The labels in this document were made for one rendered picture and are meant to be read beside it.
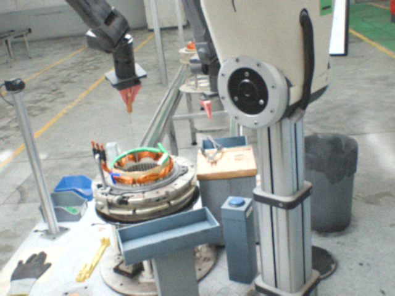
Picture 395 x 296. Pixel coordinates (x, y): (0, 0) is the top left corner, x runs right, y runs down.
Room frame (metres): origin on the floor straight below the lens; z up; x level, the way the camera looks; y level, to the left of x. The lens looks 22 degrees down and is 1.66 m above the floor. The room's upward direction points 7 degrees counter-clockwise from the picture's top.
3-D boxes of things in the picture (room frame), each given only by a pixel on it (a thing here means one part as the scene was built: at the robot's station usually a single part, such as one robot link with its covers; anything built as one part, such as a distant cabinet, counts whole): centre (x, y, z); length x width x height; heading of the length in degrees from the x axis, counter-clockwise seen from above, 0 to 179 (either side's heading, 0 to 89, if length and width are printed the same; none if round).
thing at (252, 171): (1.40, -0.10, 1.05); 0.20 x 0.19 x 0.02; 175
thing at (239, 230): (1.15, -0.10, 0.91); 0.07 x 0.07 x 0.25; 62
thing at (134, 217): (1.29, 0.17, 1.05); 0.29 x 0.29 x 0.06
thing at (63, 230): (1.55, 0.58, 0.78); 0.09 x 0.09 x 0.01; 57
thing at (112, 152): (1.36, 0.26, 1.14); 0.03 x 0.03 x 0.09; 89
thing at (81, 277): (1.32, 0.39, 0.80); 0.22 x 0.04 x 0.03; 166
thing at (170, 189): (1.29, 0.17, 1.09); 0.32 x 0.32 x 0.01
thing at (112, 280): (1.29, 0.17, 0.80); 0.39 x 0.39 x 0.01
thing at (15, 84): (1.55, 0.57, 1.37); 0.06 x 0.04 x 0.04; 57
